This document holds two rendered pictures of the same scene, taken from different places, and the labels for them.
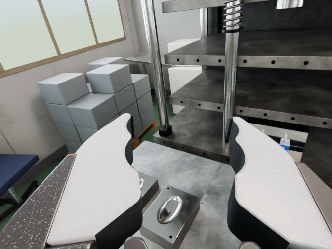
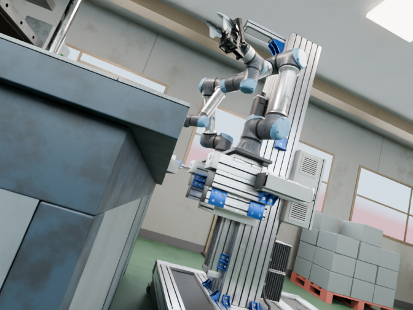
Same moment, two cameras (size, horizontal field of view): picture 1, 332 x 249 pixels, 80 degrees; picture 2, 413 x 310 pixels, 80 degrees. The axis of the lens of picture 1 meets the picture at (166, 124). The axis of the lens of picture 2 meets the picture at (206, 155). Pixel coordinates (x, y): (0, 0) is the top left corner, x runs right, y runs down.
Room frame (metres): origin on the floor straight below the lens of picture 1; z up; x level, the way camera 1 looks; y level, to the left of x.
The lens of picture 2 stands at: (0.64, 0.75, 0.71)
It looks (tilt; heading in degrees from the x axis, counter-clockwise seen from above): 11 degrees up; 226
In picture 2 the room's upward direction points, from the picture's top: 18 degrees clockwise
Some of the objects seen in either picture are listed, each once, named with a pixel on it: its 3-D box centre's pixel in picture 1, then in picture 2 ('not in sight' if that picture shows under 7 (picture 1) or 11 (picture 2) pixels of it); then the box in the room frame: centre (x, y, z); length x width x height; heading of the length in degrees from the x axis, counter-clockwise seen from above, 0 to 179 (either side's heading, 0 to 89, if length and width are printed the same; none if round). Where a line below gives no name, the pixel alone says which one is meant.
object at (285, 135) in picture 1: (278, 118); not in sight; (0.99, -0.67, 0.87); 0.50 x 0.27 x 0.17; 144
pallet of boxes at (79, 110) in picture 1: (108, 108); not in sight; (2.32, 0.69, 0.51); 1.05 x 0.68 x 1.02; 149
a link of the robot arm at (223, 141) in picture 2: not in sight; (224, 143); (-0.72, -0.51, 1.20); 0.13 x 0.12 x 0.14; 104
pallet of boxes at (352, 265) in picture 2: not in sight; (345, 259); (-3.87, -0.32, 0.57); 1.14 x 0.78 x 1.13; 149
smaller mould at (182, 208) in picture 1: (170, 215); not in sight; (0.48, 0.03, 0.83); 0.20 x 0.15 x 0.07; 144
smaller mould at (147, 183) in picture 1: (135, 191); not in sight; (0.62, 0.17, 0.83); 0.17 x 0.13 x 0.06; 144
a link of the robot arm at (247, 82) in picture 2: not in sight; (246, 81); (-0.19, 0.00, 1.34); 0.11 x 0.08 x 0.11; 84
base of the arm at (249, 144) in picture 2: not in sight; (248, 147); (-0.46, -0.08, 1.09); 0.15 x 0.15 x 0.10
